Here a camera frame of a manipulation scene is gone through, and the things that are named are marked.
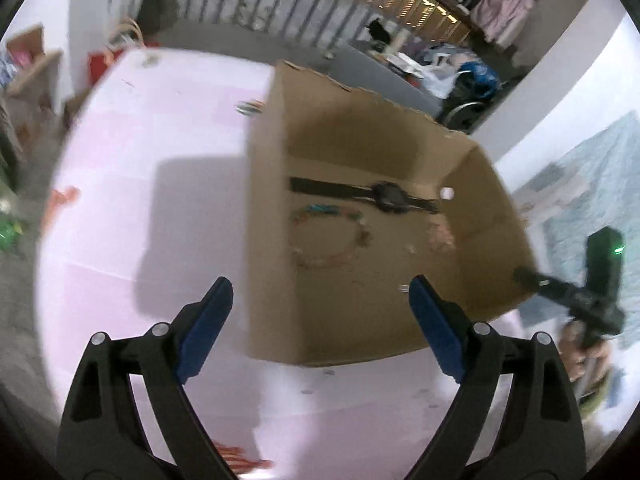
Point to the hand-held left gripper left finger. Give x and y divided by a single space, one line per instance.
205 330

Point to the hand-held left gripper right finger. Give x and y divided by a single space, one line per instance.
440 332

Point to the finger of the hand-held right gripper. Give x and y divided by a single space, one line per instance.
545 287

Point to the brown cardboard box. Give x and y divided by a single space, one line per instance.
270 260

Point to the black wristwatch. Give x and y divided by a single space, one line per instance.
390 197

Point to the person's right hand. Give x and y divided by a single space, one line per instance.
572 357

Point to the small white round object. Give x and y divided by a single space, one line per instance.
446 193

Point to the green plastic bottle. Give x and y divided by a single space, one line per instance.
10 235

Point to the blue plastic bag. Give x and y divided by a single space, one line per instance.
477 77

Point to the white plastic bag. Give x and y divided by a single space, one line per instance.
440 80

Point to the grey side table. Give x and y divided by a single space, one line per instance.
370 75

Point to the light pink hanging clothes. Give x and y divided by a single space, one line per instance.
502 7

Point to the red paper bag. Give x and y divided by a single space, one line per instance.
100 62

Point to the open cardboard box with clutter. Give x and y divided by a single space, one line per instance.
30 67

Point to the metal balcony railing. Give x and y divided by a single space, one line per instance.
300 5

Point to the blue patterned wall hanging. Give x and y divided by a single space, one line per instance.
590 185

